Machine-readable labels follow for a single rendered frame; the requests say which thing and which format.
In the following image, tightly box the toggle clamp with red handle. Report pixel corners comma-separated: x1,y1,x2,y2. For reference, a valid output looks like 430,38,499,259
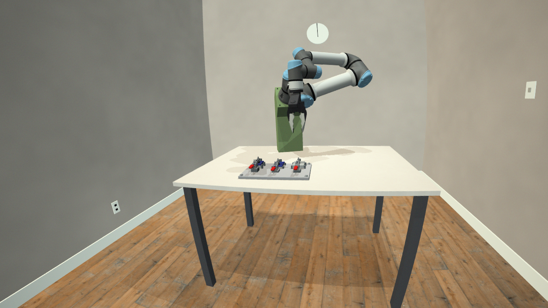
249,157,260,172
271,158,280,172

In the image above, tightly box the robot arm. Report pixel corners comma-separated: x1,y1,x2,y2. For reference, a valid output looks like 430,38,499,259
278,47,372,108

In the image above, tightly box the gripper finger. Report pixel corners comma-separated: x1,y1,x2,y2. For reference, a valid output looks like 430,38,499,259
287,108,295,133
300,107,307,133

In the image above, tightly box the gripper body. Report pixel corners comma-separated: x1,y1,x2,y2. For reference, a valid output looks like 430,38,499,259
289,89,304,113

